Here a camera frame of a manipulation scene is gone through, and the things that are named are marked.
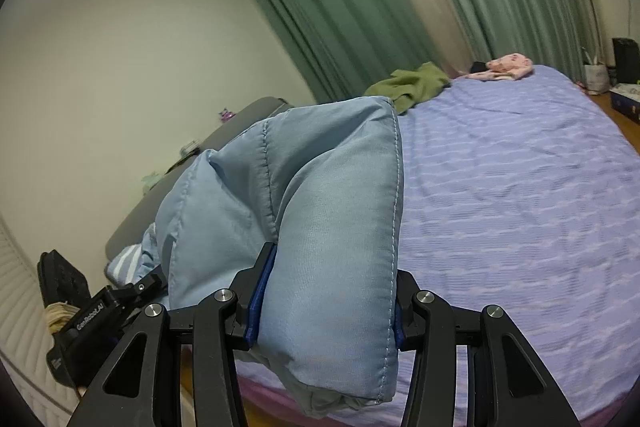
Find black floor appliance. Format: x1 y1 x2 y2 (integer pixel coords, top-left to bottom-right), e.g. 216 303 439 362
612 37 638 82

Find grey padded headboard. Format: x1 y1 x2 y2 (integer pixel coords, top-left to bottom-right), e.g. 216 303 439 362
105 97 296 263

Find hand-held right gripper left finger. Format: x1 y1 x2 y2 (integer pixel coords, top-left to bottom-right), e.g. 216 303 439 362
65 242 278 427

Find white slatted panel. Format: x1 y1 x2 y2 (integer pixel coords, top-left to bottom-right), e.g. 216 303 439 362
0 214 81 413

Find white paper bag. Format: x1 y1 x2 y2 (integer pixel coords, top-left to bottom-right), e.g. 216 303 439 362
580 48 611 95

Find blue and white box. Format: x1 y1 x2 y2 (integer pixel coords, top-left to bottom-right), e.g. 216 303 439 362
609 83 640 125

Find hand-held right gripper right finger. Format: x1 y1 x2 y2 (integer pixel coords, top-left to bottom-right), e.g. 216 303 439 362
392 272 581 427

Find light blue padded pants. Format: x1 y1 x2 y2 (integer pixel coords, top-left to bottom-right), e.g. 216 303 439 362
105 96 405 418

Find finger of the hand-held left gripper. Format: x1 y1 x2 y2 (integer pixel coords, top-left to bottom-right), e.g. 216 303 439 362
132 274 168 309

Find purple striped quilt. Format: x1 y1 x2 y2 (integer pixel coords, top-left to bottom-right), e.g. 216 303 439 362
235 66 640 413

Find olive green garment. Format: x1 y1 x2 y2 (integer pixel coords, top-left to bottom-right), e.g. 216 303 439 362
364 62 453 115

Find pink printed garment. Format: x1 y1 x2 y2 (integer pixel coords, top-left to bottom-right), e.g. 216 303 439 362
462 53 535 82

